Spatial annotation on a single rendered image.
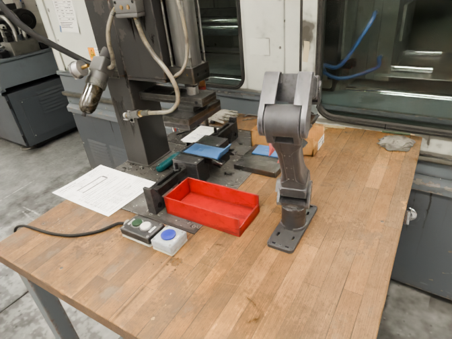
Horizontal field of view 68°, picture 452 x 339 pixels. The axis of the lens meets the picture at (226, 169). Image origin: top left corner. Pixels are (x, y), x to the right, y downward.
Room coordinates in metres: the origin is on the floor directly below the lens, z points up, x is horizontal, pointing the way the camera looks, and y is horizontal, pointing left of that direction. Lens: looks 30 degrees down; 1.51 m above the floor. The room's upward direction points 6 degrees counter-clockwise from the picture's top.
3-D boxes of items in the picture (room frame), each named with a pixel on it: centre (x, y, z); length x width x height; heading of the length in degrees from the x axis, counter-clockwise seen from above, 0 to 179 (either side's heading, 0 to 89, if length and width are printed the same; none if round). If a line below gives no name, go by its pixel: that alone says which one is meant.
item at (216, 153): (1.02, 0.06, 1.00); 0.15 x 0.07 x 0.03; 56
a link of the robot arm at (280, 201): (0.71, -0.17, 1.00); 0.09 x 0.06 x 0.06; 66
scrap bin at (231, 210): (0.79, 0.05, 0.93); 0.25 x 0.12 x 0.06; 56
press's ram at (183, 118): (1.08, 0.14, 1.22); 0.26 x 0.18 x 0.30; 56
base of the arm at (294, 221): (0.70, -0.16, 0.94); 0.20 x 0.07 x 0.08; 146
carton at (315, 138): (1.18, -0.25, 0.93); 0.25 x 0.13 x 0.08; 56
